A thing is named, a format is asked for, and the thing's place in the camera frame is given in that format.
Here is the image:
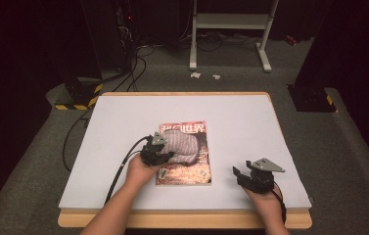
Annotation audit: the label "person's right hand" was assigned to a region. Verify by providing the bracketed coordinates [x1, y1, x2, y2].
[243, 185, 285, 220]

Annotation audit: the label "black floor cable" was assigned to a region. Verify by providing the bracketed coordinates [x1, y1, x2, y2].
[61, 107, 92, 173]

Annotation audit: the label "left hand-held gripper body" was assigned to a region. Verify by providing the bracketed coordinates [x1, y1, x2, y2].
[140, 131, 170, 167]

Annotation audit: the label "hand-held gripper cable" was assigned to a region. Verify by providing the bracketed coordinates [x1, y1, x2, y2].
[271, 181, 288, 225]
[104, 134, 153, 206]

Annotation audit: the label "left hand-held gripper cable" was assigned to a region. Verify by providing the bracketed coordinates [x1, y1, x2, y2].
[104, 134, 153, 206]

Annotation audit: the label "dark equipment rack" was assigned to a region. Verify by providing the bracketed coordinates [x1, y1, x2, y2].
[115, 0, 138, 73]

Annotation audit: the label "red cover magazine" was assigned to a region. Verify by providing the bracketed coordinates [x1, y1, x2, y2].
[155, 119, 212, 187]

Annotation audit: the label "small red object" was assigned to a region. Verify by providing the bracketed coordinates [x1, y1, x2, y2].
[284, 33, 300, 47]

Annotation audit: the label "person's left hand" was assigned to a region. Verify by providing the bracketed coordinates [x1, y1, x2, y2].
[125, 153, 162, 191]

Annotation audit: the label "wooden table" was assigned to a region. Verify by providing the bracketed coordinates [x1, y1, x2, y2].
[57, 91, 313, 230]

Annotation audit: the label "bundle of black floor cables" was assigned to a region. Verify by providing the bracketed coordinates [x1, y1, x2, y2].
[111, 43, 157, 93]

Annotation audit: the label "right hand-held gripper cable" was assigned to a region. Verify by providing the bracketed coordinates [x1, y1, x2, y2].
[271, 181, 288, 225]

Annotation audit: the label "white metal stand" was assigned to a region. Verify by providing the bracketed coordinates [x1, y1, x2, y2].
[188, 0, 280, 73]

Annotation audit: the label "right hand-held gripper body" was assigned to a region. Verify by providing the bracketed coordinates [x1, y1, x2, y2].
[237, 158, 286, 195]

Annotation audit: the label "black base with yellow stripes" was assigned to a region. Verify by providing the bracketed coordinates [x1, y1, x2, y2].
[286, 83, 340, 115]
[54, 76, 105, 112]

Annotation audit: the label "white table mat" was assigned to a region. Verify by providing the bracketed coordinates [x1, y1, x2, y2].
[58, 94, 313, 211]

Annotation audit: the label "cables under white stand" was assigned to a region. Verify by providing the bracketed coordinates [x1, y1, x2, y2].
[179, 29, 262, 53]

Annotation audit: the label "striped pink grey cloth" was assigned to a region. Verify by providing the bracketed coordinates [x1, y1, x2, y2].
[160, 128, 202, 165]

